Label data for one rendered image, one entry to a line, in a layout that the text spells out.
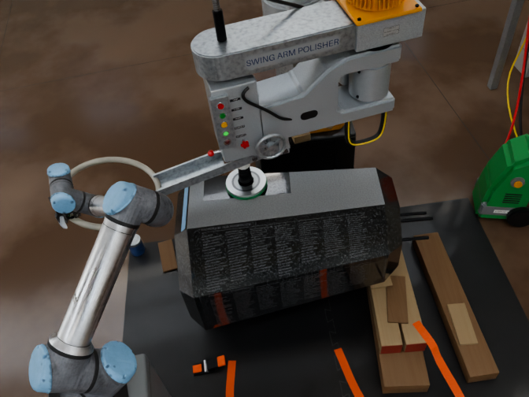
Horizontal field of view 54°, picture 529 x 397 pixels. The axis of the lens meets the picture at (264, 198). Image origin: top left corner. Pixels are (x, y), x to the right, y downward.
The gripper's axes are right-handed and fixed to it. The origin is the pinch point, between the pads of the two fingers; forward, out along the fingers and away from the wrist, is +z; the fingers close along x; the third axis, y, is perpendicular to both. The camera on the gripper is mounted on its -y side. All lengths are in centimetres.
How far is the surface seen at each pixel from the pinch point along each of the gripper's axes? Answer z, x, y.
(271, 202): -3, 82, 54
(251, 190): -4, 80, 42
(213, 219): 4, 56, 39
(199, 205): 5, 58, 27
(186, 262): 22, 37, 41
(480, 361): 53, 130, 176
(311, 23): -94, 97, 46
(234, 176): -3, 81, 28
